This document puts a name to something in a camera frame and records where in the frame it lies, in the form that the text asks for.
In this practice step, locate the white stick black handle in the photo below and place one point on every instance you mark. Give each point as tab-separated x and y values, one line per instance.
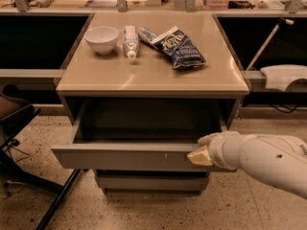
281	21

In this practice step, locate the clear plastic water bottle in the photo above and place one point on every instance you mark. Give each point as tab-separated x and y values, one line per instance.
130	42

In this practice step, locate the blue vinegar chips bag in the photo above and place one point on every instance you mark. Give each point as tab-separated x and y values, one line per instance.
176	45

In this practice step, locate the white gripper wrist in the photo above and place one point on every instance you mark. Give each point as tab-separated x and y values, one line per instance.
220	150

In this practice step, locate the grey top drawer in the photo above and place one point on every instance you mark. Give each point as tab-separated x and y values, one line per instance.
140	134

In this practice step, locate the grey drawer cabinet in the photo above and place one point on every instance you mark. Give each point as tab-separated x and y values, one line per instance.
89	76

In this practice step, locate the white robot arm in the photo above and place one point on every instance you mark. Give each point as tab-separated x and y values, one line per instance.
276	160

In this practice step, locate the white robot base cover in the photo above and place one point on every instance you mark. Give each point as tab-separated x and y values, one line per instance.
280	77

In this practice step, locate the white bowl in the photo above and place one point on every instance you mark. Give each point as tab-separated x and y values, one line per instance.
102	40

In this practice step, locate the grey drawer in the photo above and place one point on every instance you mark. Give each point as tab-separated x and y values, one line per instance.
151	180
140	134

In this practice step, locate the grey bottom drawer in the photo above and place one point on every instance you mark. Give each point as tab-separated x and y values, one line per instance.
151	180

